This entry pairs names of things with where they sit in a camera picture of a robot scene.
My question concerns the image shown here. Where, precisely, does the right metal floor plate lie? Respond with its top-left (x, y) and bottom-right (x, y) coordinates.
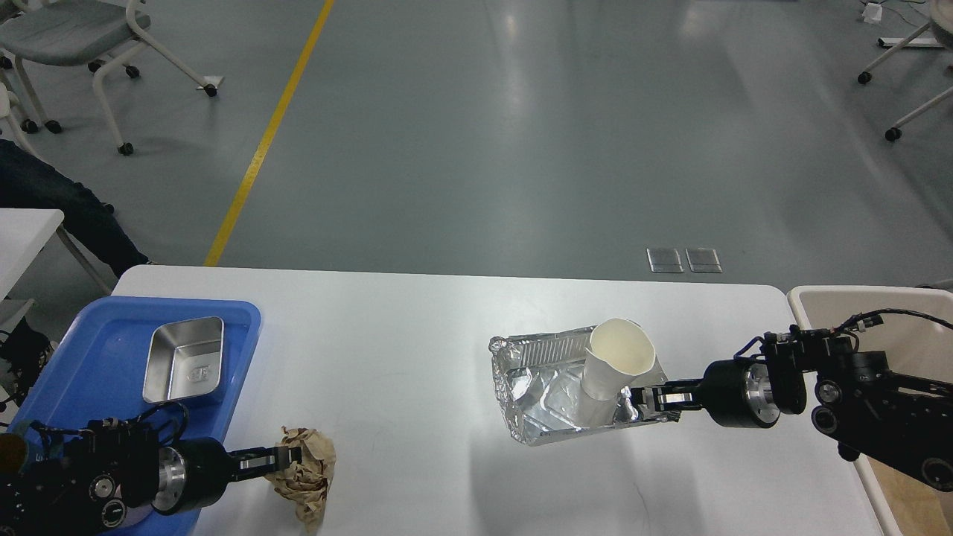
top-left (685, 248), bottom-right (724, 274)

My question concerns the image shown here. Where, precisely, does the dark blue HOME mug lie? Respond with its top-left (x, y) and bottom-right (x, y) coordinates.
top-left (1, 432), bottom-right (36, 475)

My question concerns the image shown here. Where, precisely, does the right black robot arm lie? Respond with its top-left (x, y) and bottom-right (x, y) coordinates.
top-left (622, 308), bottom-right (952, 493)

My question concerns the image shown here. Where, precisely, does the white chair base right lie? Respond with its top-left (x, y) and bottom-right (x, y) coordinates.
top-left (856, 0), bottom-right (953, 143)

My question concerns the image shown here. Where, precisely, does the blue plastic tray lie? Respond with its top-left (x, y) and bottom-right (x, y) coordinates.
top-left (7, 296), bottom-right (261, 535)

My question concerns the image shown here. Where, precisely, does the aluminium foil tray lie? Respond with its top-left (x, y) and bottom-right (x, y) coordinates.
top-left (488, 326), bottom-right (681, 447)

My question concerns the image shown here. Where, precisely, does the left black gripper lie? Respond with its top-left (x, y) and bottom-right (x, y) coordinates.
top-left (153, 438), bottom-right (302, 516)

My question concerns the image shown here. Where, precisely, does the white floor power adapter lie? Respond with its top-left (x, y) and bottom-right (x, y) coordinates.
top-left (861, 1), bottom-right (884, 25)

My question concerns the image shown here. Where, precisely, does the metal floor plate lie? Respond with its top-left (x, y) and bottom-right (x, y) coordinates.
top-left (646, 248), bottom-right (684, 274)
top-left (685, 248), bottom-right (724, 274)

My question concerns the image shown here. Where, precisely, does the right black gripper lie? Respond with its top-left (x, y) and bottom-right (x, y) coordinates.
top-left (633, 360), bottom-right (780, 430)

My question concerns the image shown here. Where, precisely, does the person in dark trousers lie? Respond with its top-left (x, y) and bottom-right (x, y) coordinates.
top-left (1, 139), bottom-right (152, 278)

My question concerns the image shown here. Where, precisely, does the beige plastic bin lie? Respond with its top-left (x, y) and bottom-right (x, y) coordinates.
top-left (788, 286), bottom-right (952, 535)

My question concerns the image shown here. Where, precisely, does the left metal floor plate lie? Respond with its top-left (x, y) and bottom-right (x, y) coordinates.
top-left (646, 248), bottom-right (684, 274)

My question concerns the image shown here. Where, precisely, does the steel rectangular tin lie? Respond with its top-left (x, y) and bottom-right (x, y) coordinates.
top-left (141, 316), bottom-right (224, 405)

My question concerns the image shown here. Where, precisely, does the brown paper in bin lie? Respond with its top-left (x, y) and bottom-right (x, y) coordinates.
top-left (868, 458), bottom-right (952, 535)

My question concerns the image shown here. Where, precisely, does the grey office chair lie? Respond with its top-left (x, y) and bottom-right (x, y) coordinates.
top-left (1, 1), bottom-right (218, 156)

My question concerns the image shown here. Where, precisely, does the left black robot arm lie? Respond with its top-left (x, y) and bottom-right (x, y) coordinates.
top-left (1, 401), bottom-right (304, 535)

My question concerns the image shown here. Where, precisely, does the white side table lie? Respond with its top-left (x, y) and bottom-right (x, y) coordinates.
top-left (1, 209), bottom-right (112, 331)

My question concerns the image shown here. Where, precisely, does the white paper cup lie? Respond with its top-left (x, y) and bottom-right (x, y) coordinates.
top-left (581, 318), bottom-right (657, 401)

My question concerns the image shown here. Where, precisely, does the brown paper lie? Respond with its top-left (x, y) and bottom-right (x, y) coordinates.
top-left (265, 425), bottom-right (337, 535)
top-left (868, 458), bottom-right (952, 535)

